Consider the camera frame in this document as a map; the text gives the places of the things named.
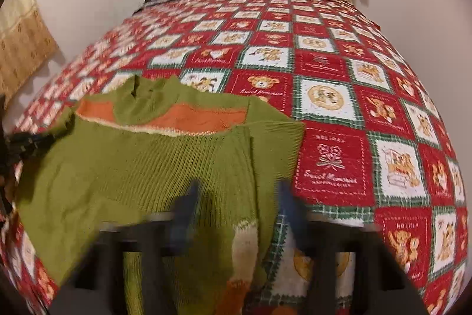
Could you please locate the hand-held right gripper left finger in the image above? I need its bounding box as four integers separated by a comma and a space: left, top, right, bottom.
50, 180, 201, 315

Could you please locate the red teddy bear printed quilt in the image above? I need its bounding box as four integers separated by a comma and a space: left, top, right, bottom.
0, 0, 469, 315

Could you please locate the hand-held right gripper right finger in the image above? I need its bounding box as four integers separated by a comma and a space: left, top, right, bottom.
276, 179, 430, 315

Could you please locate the beige floral curtain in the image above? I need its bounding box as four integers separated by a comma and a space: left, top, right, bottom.
0, 0, 60, 99

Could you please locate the green orange cream striped sweater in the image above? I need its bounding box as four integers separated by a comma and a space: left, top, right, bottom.
15, 75, 306, 315

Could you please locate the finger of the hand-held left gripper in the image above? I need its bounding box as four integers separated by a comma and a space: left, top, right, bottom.
5, 131, 52, 162

